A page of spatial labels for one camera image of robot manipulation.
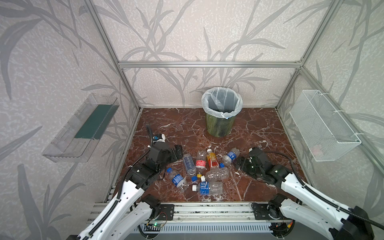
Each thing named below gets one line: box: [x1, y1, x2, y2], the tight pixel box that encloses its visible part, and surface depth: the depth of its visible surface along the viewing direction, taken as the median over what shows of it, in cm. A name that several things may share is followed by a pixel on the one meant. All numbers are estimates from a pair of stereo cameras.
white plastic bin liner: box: [201, 86, 243, 119], surface depth 97 cm
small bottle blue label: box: [219, 147, 240, 168], surface depth 91 cm
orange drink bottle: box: [207, 148, 219, 168], surface depth 88 cm
